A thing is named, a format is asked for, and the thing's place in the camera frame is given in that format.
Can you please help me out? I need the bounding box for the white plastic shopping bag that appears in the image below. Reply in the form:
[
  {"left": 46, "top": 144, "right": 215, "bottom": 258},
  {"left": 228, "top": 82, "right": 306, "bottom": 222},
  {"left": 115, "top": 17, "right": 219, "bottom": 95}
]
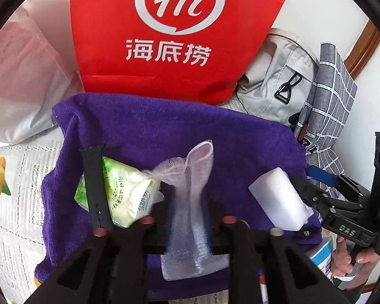
[{"left": 0, "top": 0, "right": 84, "bottom": 146}]

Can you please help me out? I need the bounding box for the purple towel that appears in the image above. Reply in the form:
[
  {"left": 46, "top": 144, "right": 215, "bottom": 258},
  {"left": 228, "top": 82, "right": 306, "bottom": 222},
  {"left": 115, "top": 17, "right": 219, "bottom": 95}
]
[{"left": 34, "top": 93, "right": 323, "bottom": 303}]

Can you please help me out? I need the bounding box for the blue and white tissue box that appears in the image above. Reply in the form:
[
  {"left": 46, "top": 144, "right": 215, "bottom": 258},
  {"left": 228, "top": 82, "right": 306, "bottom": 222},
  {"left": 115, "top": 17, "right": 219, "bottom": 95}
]
[{"left": 304, "top": 237, "right": 334, "bottom": 279}]

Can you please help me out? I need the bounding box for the red paper bag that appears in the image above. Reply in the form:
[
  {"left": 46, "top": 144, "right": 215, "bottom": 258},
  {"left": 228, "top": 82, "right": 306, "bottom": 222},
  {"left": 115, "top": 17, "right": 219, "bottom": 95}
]
[{"left": 70, "top": 0, "right": 298, "bottom": 106}]

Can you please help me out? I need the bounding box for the person's right hand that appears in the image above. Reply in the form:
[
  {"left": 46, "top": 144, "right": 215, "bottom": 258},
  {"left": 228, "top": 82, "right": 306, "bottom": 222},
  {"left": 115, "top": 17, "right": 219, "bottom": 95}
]
[{"left": 331, "top": 237, "right": 380, "bottom": 278}]

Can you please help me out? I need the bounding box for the green tissue pack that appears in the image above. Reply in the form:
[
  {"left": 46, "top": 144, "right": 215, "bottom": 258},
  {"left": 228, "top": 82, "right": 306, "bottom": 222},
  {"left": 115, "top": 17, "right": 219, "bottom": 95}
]
[{"left": 74, "top": 156, "right": 164, "bottom": 229}]

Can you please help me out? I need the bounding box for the white sponge block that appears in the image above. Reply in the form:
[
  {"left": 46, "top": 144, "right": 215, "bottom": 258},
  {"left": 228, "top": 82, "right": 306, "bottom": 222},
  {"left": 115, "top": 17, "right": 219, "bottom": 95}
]
[{"left": 249, "top": 167, "right": 314, "bottom": 232}]

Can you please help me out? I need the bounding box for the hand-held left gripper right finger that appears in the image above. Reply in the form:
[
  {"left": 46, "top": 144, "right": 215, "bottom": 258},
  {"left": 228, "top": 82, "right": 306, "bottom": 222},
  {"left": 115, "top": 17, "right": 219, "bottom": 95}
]
[{"left": 208, "top": 201, "right": 339, "bottom": 304}]

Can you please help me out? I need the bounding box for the brown wooden door frame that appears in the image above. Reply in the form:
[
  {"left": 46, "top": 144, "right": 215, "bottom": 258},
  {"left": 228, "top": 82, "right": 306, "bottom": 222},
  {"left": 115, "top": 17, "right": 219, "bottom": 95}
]
[{"left": 348, "top": 19, "right": 380, "bottom": 78}]

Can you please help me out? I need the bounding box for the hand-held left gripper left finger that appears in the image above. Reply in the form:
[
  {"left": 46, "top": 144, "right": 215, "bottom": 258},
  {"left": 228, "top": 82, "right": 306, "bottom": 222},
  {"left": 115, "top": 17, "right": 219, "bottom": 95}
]
[{"left": 24, "top": 201, "right": 173, "bottom": 304}]

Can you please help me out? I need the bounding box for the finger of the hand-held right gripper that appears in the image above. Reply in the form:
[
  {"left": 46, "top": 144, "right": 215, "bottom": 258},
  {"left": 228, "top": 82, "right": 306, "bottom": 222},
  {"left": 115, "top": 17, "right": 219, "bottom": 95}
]
[
  {"left": 307, "top": 168, "right": 366, "bottom": 201},
  {"left": 292, "top": 179, "right": 336, "bottom": 217}
]

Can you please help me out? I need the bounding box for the black watch strap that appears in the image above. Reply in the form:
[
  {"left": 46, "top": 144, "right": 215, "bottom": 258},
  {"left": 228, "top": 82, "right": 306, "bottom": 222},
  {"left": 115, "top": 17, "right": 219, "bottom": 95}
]
[{"left": 79, "top": 144, "right": 113, "bottom": 230}]

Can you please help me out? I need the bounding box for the white mesh net bag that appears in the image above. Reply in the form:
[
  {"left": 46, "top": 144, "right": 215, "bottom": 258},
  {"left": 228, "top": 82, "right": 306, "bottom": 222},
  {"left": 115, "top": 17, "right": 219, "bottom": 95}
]
[{"left": 146, "top": 140, "right": 230, "bottom": 282}]

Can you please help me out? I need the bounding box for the grey checkered cloth bag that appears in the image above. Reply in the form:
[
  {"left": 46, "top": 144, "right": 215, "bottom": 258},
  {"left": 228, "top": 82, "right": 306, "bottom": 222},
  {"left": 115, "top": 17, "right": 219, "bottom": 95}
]
[{"left": 293, "top": 41, "right": 358, "bottom": 197}]

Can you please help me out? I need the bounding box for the grey backpack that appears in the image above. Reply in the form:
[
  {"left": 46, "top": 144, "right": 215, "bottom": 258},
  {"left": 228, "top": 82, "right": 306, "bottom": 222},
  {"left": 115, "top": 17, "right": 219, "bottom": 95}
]
[{"left": 228, "top": 28, "right": 320, "bottom": 124}]

